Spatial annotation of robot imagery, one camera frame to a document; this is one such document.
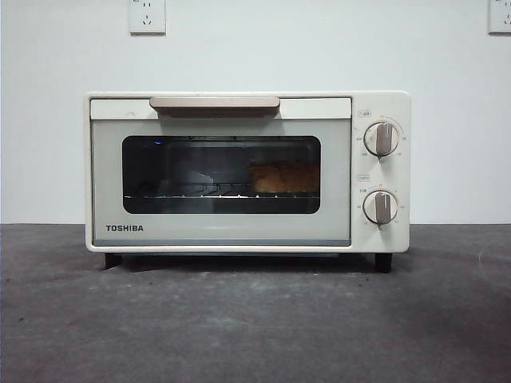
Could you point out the orange-brown bread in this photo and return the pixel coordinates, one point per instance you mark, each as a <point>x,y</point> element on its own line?
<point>283,175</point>

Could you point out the white Toshiba toaster oven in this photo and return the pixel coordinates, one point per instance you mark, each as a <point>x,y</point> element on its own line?
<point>379,103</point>

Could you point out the white wall socket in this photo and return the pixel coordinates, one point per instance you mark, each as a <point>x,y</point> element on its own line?
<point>146,18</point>
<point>501,18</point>

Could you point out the temperature knob with beige grip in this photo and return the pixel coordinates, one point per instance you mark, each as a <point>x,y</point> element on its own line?
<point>382,139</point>

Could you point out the timer knob with beige grip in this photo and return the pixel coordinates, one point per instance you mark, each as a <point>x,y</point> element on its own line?
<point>380,207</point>

